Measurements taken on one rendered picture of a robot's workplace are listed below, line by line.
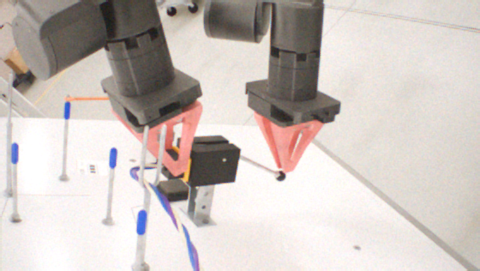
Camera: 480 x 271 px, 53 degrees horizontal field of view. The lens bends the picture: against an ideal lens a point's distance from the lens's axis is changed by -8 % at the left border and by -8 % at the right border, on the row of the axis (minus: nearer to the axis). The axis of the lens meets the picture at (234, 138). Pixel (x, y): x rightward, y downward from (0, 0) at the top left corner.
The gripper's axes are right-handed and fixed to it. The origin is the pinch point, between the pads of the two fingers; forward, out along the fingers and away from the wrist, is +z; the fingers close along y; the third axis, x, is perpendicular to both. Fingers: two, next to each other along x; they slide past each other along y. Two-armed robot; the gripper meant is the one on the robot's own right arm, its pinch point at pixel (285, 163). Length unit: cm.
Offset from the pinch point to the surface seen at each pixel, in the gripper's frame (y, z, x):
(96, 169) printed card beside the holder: -14.3, 2.8, -19.2
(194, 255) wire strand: 18.3, -7.5, -22.1
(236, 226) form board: 3.0, 4.4, -8.7
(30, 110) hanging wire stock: -104, 28, -14
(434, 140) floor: -58, 49, 120
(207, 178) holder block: 1.8, -2.1, -11.7
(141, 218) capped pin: 11.2, -6.5, -23.0
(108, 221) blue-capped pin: -1.0, 1.7, -22.2
